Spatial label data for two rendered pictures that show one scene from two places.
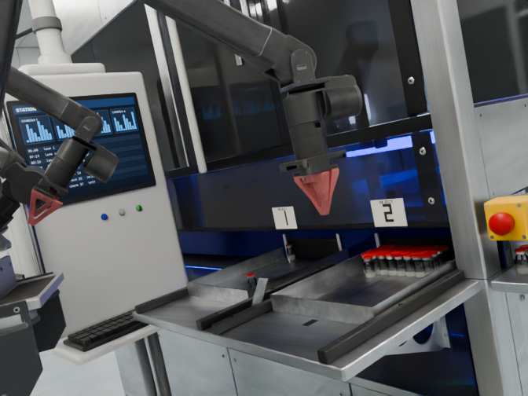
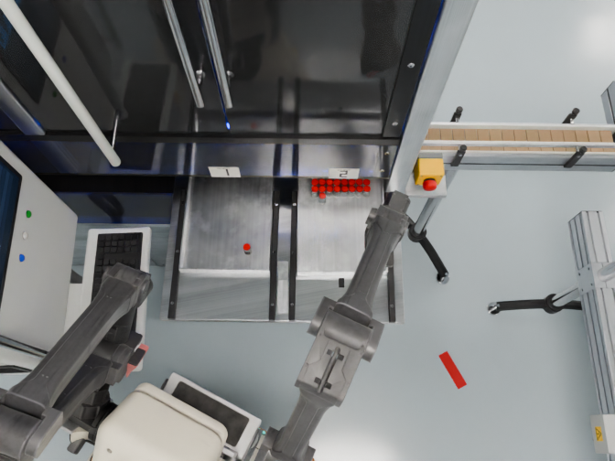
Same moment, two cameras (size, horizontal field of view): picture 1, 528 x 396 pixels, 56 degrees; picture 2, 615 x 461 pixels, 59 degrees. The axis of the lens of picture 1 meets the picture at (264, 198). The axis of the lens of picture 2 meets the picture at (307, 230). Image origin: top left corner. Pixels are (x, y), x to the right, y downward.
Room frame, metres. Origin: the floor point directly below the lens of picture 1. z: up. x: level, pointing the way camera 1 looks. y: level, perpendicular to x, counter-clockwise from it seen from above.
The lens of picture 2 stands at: (0.69, 0.36, 2.42)
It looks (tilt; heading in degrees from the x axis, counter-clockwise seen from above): 69 degrees down; 310
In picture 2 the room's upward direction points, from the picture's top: straight up
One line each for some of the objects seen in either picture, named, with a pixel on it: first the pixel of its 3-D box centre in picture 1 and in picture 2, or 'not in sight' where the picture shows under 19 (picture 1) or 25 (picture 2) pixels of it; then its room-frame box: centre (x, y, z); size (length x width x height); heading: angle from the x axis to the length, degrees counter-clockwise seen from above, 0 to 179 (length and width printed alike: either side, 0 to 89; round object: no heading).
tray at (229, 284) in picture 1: (268, 272); (228, 217); (1.27, 0.03, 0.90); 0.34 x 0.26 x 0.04; 129
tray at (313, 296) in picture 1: (372, 280); (340, 219); (1.01, -0.19, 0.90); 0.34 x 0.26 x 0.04; 130
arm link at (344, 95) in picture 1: (319, 86); (391, 213); (0.85, -0.13, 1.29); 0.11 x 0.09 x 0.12; 105
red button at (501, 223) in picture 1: (502, 223); (429, 184); (0.86, -0.40, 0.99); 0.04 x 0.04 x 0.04; 39
